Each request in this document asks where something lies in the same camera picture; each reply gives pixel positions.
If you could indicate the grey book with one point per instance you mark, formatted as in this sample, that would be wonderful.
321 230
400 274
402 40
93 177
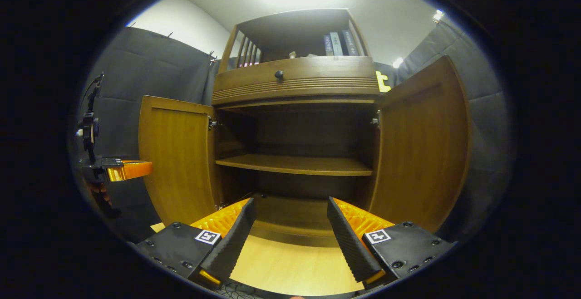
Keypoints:
336 45

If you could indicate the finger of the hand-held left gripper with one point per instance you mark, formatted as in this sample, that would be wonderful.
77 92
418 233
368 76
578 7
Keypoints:
131 170

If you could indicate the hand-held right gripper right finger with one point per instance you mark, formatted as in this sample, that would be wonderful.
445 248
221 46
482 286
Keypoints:
347 244

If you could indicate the dark blue book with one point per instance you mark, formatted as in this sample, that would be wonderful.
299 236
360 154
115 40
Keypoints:
327 46

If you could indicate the wooden inner cabinet shelf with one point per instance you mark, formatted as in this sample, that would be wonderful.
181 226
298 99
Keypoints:
295 165

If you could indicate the brown wooden shoe cabinet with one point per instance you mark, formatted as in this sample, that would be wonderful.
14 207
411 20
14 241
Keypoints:
317 85

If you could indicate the wooden cabinet door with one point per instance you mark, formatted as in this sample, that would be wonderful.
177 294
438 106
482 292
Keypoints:
177 163
422 154

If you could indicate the black round drawer knob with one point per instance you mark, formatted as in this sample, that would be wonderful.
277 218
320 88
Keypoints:
279 75

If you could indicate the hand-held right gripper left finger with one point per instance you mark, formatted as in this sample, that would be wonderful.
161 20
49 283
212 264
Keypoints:
233 244

